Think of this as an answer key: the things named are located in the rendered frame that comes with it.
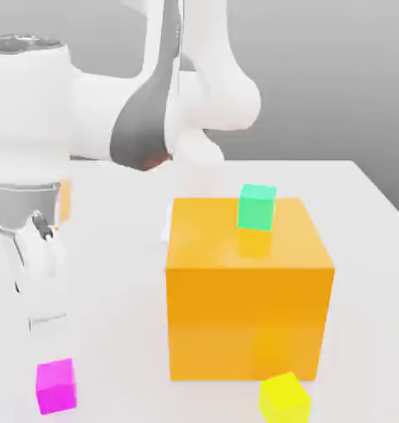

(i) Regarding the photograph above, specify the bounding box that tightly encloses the small magenta cube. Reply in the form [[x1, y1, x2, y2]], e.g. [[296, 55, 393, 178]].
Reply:
[[35, 357, 78, 416]]

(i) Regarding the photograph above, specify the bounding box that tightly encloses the small yellow cube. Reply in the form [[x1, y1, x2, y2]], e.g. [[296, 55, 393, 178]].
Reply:
[[258, 370, 312, 423]]

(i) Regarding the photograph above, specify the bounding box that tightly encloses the small green cube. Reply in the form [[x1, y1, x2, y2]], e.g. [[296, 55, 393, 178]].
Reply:
[[236, 183, 278, 233]]

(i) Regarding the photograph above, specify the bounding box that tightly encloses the large orange box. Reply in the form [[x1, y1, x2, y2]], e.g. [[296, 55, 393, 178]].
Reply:
[[165, 197, 336, 383]]

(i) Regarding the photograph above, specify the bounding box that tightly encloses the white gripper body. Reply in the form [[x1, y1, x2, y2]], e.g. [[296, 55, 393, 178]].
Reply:
[[0, 221, 70, 332]]

